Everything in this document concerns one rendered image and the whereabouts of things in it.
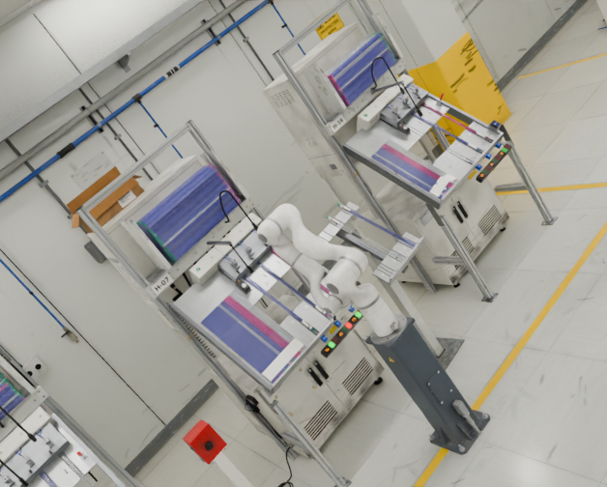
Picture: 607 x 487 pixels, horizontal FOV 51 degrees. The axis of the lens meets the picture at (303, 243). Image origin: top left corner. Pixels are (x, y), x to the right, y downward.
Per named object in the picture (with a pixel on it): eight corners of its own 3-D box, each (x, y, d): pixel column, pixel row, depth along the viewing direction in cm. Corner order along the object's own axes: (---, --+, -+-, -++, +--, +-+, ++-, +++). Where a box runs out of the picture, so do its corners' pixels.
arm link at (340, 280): (384, 291, 288) (357, 250, 280) (362, 320, 279) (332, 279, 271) (365, 291, 298) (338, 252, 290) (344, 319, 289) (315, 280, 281)
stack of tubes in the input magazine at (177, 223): (242, 201, 353) (213, 162, 344) (175, 263, 333) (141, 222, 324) (232, 203, 364) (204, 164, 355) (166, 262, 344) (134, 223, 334)
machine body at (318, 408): (390, 376, 390) (335, 301, 369) (316, 466, 362) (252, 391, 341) (331, 358, 445) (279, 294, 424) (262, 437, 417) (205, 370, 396)
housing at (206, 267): (264, 233, 367) (262, 219, 355) (202, 291, 348) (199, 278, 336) (253, 225, 370) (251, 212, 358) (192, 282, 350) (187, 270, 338)
